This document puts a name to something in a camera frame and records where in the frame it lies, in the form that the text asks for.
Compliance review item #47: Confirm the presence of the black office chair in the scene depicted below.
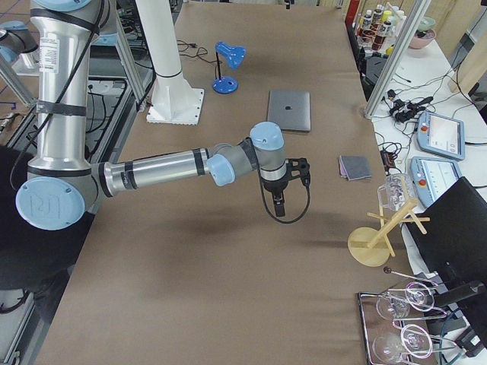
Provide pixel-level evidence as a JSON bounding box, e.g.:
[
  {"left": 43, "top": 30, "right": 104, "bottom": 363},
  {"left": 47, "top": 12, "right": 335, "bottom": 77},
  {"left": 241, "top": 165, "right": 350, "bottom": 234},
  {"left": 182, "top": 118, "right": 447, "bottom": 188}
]
[{"left": 402, "top": 176, "right": 487, "bottom": 316}]

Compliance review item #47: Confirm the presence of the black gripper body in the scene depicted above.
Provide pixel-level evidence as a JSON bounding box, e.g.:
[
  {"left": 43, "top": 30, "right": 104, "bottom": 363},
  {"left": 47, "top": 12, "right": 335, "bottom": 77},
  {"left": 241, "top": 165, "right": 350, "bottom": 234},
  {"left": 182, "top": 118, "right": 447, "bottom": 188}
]
[{"left": 263, "top": 157, "right": 310, "bottom": 195}]

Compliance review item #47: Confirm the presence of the pink bowl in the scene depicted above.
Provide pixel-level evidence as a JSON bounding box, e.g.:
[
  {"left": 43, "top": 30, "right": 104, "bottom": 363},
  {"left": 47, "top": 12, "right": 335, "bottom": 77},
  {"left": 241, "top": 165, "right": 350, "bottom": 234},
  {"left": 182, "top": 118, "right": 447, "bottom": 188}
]
[{"left": 409, "top": 29, "right": 436, "bottom": 49}]

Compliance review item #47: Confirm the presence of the folded grey cloth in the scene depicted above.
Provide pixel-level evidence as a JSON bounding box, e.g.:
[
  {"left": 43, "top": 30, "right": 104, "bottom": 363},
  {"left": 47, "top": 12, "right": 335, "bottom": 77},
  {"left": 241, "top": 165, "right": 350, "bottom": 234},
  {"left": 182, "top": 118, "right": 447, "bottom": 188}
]
[{"left": 338, "top": 155, "right": 372, "bottom": 181}]

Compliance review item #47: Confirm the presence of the lower teach pendant tablet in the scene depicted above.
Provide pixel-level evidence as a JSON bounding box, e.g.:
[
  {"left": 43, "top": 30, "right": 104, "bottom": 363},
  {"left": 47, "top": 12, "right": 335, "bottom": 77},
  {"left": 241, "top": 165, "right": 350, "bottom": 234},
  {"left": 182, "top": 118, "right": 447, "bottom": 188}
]
[{"left": 409, "top": 157, "right": 462, "bottom": 208}]

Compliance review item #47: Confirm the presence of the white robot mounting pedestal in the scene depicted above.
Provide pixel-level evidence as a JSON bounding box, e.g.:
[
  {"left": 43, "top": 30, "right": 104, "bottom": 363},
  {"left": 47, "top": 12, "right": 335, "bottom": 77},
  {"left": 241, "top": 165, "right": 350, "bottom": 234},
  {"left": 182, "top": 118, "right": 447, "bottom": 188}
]
[{"left": 136, "top": 0, "right": 204, "bottom": 125}]

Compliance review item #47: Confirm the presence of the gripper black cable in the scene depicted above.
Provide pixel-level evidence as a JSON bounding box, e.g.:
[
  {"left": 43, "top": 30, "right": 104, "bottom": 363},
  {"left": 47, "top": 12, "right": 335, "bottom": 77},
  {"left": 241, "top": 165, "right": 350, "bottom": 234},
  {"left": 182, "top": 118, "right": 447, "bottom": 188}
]
[{"left": 258, "top": 170, "right": 312, "bottom": 224}]

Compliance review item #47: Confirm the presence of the black lamp power cable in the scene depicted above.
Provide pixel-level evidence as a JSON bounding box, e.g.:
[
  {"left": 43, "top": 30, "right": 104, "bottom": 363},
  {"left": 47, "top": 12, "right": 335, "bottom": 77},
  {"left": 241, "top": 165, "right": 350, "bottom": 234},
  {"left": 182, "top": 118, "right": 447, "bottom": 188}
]
[{"left": 176, "top": 40, "right": 218, "bottom": 65}]

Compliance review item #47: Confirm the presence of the blue desk lamp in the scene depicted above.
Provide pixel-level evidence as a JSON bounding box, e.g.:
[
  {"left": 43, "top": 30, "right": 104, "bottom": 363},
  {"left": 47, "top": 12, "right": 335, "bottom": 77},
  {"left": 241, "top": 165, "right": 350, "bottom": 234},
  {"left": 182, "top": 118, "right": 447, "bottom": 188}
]
[{"left": 212, "top": 41, "right": 247, "bottom": 94}]

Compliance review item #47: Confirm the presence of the aluminium frame post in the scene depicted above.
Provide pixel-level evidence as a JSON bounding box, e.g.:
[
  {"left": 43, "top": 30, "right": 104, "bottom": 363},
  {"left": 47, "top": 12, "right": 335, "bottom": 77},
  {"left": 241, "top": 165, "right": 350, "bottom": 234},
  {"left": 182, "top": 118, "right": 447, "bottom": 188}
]
[{"left": 364, "top": 0, "right": 431, "bottom": 119}]

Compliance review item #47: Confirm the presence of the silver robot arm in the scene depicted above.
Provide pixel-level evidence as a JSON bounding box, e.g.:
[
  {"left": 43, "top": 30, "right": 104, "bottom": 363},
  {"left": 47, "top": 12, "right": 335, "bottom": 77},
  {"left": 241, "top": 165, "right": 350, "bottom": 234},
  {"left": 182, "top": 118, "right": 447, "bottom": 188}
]
[{"left": 15, "top": 1, "right": 310, "bottom": 230}]

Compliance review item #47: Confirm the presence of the upper teach pendant tablet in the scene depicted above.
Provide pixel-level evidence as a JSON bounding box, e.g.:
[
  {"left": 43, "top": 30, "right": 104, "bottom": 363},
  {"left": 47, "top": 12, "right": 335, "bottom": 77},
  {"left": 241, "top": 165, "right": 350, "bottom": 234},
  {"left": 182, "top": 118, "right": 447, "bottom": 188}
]
[{"left": 416, "top": 111, "right": 465, "bottom": 160}]

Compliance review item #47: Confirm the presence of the teach pendant tablet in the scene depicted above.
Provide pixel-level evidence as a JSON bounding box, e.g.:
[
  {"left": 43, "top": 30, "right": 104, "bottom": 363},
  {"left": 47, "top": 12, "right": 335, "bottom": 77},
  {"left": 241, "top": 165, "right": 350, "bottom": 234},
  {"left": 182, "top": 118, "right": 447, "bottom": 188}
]
[
  {"left": 409, "top": 157, "right": 462, "bottom": 208},
  {"left": 416, "top": 111, "right": 465, "bottom": 160}
]

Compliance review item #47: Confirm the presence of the wooden mug tree stand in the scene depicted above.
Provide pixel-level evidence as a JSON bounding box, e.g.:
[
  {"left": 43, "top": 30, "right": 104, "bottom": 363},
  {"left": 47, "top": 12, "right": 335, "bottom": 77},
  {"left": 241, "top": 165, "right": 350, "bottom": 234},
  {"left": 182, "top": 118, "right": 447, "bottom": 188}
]
[{"left": 348, "top": 198, "right": 430, "bottom": 267}]

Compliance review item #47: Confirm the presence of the grey laptop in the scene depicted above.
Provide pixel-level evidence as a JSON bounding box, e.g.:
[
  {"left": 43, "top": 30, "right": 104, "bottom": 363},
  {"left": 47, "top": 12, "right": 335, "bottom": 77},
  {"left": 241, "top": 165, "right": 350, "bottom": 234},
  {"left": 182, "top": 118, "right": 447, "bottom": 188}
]
[{"left": 267, "top": 90, "right": 311, "bottom": 133}]

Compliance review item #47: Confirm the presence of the clear glass mug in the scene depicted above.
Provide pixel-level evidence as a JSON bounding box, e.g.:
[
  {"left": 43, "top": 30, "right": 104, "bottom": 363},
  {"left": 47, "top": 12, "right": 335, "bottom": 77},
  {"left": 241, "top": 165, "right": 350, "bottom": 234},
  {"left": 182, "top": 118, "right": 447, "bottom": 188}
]
[{"left": 377, "top": 173, "right": 415, "bottom": 211}]

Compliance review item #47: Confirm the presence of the wine glass rack tray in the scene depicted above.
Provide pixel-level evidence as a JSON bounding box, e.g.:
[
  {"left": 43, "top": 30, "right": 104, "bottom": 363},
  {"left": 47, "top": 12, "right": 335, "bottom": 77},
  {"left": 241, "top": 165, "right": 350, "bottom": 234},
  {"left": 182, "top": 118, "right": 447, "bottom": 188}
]
[{"left": 357, "top": 274, "right": 458, "bottom": 364}]

